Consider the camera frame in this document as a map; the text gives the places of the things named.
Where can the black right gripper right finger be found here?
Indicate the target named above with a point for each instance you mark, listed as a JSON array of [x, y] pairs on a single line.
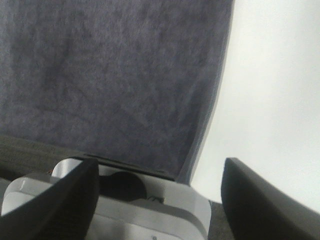
[[256, 210]]

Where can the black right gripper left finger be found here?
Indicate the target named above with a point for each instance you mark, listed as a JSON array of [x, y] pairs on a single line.
[[62, 212]]

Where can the dark grey towel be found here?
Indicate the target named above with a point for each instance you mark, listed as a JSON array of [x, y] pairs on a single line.
[[134, 81]]

